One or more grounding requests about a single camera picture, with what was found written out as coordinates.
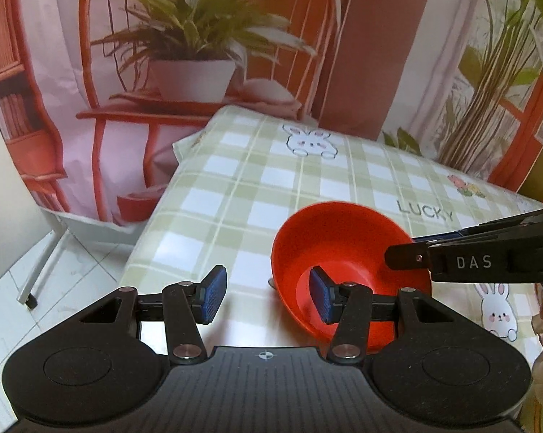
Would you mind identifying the green checkered bunny tablecloth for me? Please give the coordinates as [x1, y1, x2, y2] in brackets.
[118, 105, 543, 357]

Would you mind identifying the red plastic bowl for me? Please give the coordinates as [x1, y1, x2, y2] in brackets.
[270, 203, 432, 355]

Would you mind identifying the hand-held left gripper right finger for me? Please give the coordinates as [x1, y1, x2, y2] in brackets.
[308, 267, 456, 365]

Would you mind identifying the white backdrop stand leg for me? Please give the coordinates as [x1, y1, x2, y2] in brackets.
[18, 230, 69, 310]

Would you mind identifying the printed backdrop cloth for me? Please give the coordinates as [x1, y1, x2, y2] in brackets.
[0, 0, 543, 235]

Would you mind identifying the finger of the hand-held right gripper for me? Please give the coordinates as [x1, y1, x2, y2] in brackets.
[384, 242, 435, 272]
[409, 206, 543, 246]

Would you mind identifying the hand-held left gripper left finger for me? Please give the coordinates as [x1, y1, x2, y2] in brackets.
[79, 265, 228, 365]

